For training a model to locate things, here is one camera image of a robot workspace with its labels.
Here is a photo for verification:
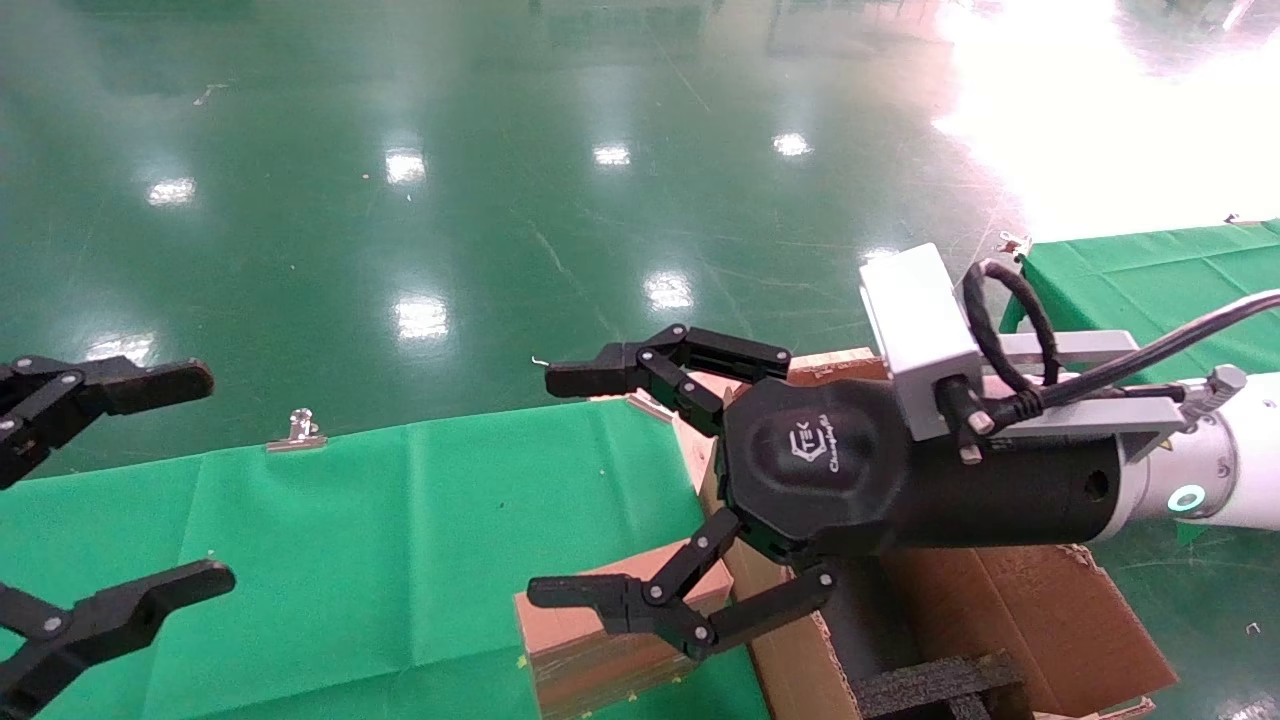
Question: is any black notched foam insert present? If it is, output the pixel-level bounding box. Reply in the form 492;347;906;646
850;650;1026;720

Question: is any large green table cloth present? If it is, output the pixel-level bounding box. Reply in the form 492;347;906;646
0;400;771;720

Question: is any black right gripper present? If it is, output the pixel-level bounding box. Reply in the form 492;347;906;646
527;324;1123;661

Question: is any green cloth on side table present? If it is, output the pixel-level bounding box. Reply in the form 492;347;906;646
1000;220;1280;546

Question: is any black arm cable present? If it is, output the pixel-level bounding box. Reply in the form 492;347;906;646
962;258;1280;431

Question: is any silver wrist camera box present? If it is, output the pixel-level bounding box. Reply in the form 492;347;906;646
858;243;986;441

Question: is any large open cardboard carton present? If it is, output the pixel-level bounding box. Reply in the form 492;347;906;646
672;350;1181;720

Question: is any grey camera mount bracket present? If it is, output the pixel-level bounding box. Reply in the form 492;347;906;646
980;330;1251;466

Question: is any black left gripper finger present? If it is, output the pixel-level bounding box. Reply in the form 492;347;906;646
0;560;237;720
0;355;215;491

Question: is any small brown cardboard box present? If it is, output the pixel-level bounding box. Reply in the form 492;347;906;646
515;548;736;720

